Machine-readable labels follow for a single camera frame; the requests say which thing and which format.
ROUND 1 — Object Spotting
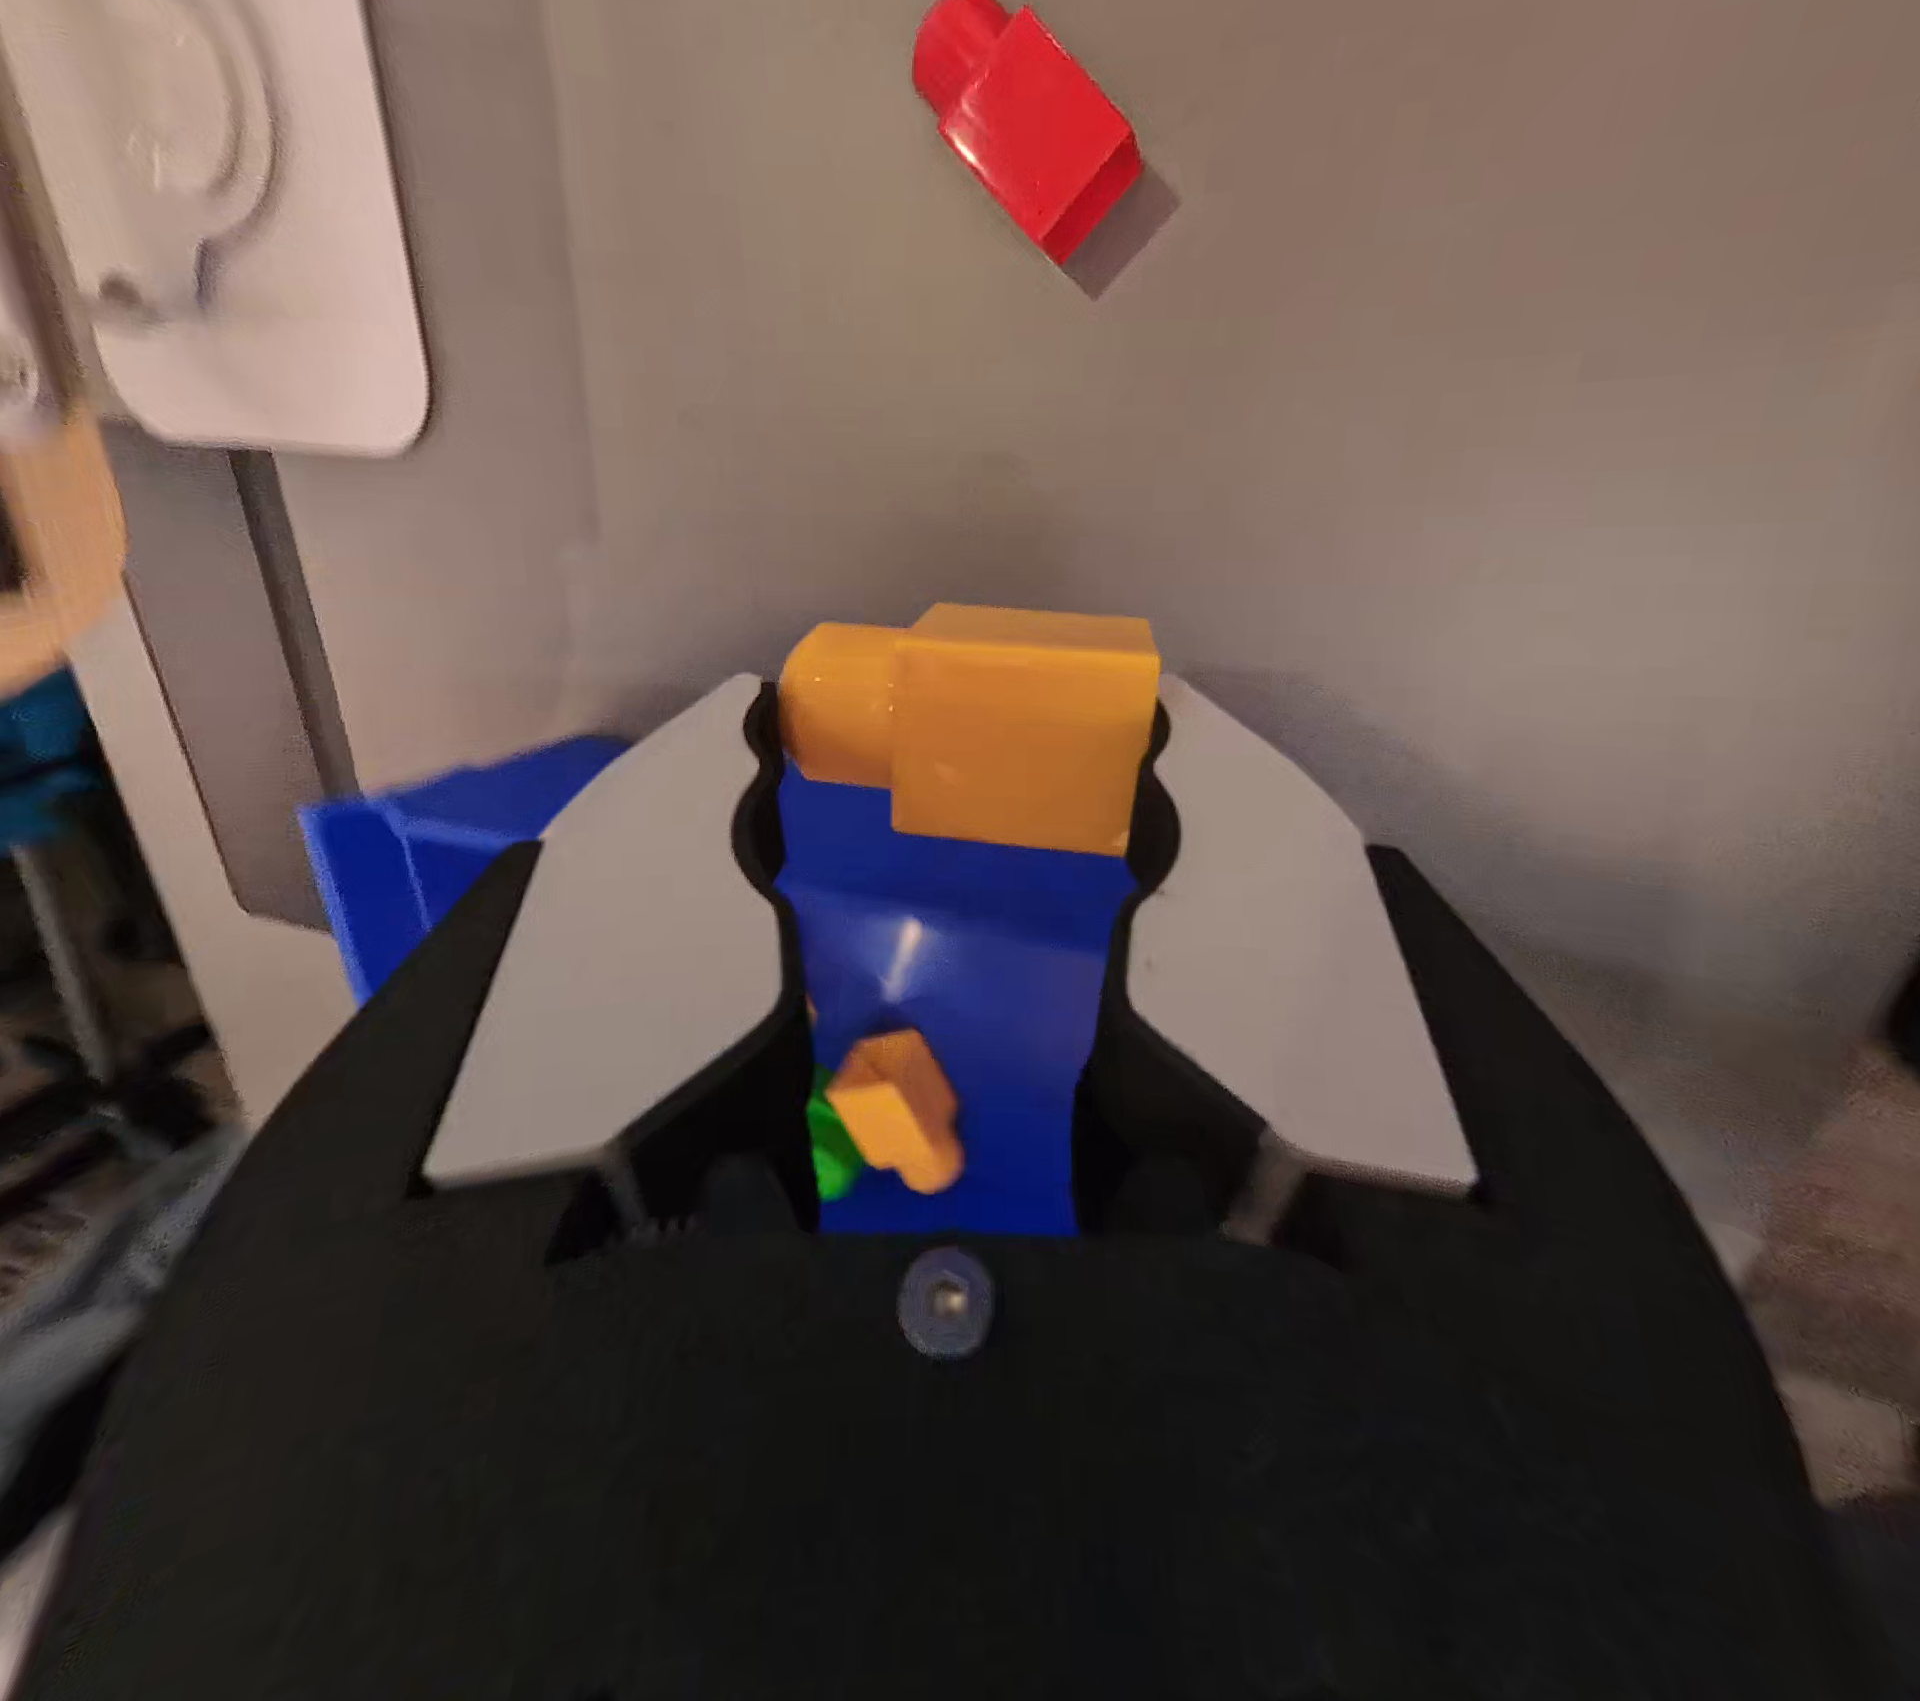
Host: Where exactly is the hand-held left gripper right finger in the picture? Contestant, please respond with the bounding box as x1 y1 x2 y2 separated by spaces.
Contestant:
1073 670 1482 1194

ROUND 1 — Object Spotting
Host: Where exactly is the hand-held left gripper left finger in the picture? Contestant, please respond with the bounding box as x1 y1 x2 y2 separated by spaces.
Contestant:
421 670 820 1191

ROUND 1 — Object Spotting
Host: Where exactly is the blue plastic bin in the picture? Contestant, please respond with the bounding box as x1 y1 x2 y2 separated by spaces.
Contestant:
297 732 1132 1237

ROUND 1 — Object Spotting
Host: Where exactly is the orange one-stud block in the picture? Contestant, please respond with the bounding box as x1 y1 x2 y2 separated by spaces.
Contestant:
776 605 1166 859

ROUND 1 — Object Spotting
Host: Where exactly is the red one-stud block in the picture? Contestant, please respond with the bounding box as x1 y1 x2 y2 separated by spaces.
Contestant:
910 0 1145 265

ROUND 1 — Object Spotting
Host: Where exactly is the grey desk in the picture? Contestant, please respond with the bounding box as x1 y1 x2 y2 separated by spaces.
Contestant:
67 0 1920 1283

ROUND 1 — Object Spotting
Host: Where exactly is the green block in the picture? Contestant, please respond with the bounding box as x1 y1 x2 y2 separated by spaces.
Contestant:
806 1062 863 1206

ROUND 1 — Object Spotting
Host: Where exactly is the white tilting stand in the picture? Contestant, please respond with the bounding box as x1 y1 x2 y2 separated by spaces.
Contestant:
0 0 435 457

